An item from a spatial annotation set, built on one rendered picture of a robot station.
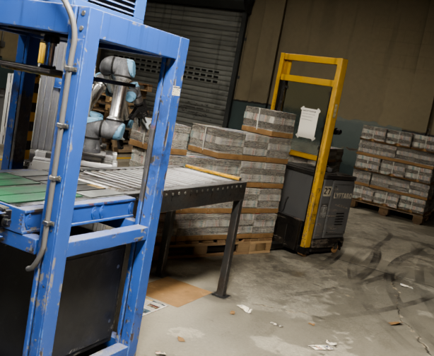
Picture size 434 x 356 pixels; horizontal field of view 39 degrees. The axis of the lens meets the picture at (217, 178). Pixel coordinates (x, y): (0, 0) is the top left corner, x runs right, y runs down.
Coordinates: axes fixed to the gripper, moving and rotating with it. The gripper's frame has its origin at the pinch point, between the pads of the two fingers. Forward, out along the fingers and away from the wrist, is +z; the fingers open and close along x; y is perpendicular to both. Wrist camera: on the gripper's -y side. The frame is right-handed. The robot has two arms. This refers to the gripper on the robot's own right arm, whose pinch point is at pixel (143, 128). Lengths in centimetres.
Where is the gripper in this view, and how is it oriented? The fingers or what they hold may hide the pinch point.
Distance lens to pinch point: 461.5
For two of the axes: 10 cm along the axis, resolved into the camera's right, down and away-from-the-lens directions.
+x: -6.6, -2.2, 7.2
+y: 7.2, -4.5, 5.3
